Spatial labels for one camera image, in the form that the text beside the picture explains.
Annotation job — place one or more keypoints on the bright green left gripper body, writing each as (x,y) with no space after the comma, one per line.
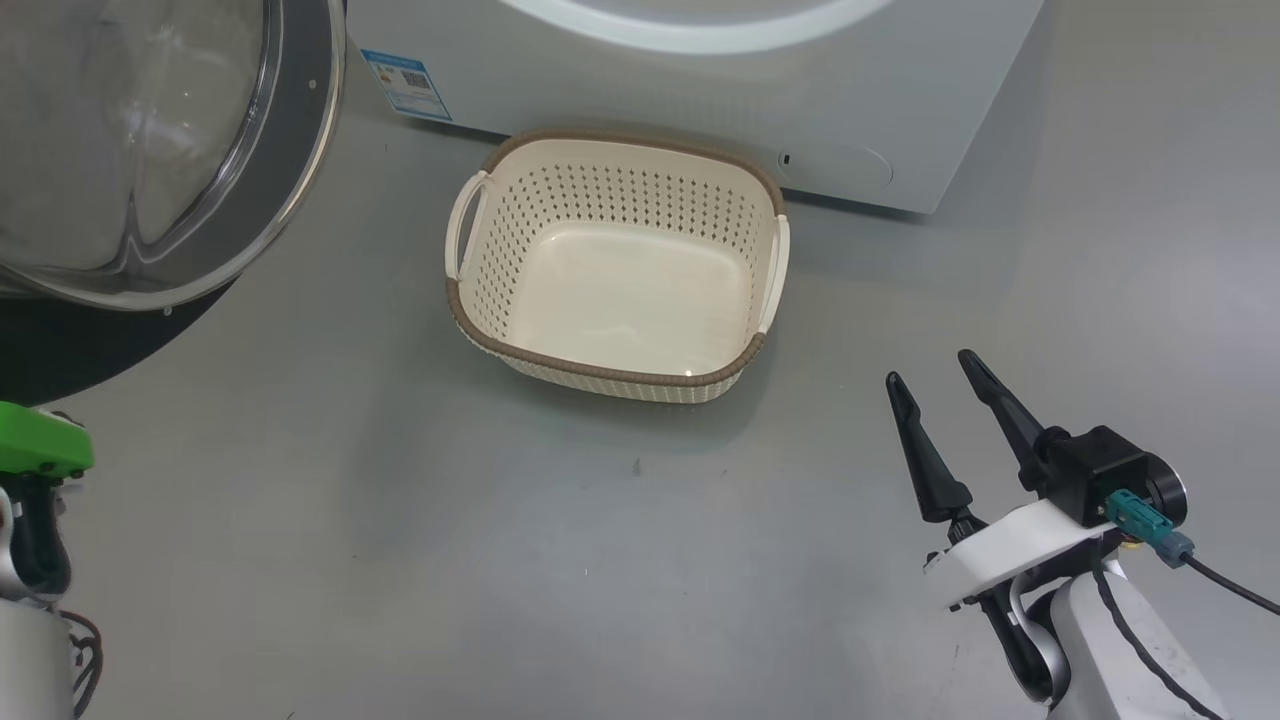
(40,440)

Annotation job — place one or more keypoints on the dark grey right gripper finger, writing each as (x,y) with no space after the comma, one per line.
(1005,405)
(930,460)

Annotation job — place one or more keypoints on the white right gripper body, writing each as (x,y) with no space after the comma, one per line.
(1010,550)

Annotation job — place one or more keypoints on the round washing machine glass door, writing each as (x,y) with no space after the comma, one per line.
(150,150)

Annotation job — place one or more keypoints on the white front-load washing machine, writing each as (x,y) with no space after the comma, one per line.
(850,90)

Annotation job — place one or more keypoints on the cream perforated laundry basket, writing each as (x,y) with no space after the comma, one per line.
(620,290)

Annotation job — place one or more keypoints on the energy label sticker with QR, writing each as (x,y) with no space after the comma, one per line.
(405,85)

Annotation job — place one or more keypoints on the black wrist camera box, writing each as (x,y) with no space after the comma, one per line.
(1095,465)

